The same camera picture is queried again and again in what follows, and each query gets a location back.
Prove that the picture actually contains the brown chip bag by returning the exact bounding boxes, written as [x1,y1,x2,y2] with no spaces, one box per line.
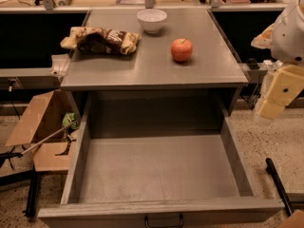
[60,27,142,55]

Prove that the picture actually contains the grey metal cabinet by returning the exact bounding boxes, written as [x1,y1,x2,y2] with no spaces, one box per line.
[60,7,250,135]

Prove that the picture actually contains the open cardboard box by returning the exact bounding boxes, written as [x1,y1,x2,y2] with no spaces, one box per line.
[5,90,76,172]

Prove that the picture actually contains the black pole right floor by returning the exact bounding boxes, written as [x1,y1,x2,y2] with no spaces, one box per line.
[265,158,295,217]

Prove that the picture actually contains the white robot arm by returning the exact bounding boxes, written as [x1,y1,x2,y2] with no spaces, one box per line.
[251,0,304,122]

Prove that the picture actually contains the white cables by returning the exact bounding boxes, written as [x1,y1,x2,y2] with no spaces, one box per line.
[246,79,265,110]

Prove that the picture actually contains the white ceramic bowl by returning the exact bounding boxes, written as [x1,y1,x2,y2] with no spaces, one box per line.
[137,9,167,33]

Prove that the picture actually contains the red apple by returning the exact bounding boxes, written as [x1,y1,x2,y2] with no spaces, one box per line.
[171,38,193,62]

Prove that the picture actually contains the open grey top drawer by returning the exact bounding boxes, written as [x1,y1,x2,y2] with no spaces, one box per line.
[38,93,282,228]

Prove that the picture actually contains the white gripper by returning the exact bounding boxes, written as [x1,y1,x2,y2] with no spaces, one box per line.
[251,3,304,119]

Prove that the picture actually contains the thin metal rod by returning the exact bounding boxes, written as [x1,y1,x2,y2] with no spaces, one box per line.
[20,121,77,156]

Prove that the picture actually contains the black small device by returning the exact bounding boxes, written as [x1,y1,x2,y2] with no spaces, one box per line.
[246,58,259,70]

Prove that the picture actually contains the white plastic bracket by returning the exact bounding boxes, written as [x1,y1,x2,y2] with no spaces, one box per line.
[48,54,70,78]

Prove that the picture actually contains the black drawer handle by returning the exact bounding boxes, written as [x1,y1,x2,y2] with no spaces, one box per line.
[143,215,184,228]

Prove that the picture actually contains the black stand left floor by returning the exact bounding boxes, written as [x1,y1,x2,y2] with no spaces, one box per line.
[0,151,41,219]

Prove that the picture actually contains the green crumpled bag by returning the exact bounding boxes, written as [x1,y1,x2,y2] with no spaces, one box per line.
[62,112,78,129]

